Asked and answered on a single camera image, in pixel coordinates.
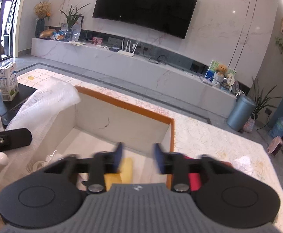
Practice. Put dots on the teddy bear bouquet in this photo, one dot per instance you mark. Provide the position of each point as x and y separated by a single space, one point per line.
219 75

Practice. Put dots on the white cloth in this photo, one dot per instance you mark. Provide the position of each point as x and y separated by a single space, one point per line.
244 165

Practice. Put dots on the pink small heater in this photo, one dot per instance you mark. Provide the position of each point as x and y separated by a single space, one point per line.
275 146

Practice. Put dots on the tall green floor plant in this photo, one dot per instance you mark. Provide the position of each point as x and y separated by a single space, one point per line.
262 99

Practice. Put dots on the white marble tv console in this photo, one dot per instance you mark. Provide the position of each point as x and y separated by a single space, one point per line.
163 79

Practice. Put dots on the white bubble wrap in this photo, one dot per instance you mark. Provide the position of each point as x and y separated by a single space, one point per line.
37 115

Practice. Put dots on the red lidded clear box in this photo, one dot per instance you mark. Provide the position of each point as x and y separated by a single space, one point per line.
195 179

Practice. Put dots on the black wall television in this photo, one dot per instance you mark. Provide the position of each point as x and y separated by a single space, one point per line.
169 16

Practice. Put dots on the white wifi router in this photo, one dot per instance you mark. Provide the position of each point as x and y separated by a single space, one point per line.
127 48

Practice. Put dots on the woven pink basket bag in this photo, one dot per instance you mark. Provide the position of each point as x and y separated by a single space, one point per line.
249 125

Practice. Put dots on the large water bottle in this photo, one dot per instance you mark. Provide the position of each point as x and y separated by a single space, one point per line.
277 129

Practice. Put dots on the milk carton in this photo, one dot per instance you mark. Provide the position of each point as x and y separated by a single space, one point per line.
8 81

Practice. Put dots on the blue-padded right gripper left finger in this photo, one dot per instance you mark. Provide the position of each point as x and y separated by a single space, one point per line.
104 162

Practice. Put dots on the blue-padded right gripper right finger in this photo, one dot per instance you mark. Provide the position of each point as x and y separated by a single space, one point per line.
176 166

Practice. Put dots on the orange cardboard storage box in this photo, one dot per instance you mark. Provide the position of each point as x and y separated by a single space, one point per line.
98 123

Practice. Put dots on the green plant in glass vase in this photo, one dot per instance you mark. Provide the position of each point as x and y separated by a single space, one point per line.
72 15

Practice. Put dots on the grey blue trash bin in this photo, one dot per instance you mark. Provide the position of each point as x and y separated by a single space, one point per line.
241 112

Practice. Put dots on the black notebook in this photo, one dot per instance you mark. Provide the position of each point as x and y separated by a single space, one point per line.
8 110

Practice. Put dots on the dried yellow flower vase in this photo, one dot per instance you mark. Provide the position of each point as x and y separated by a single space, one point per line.
42 10

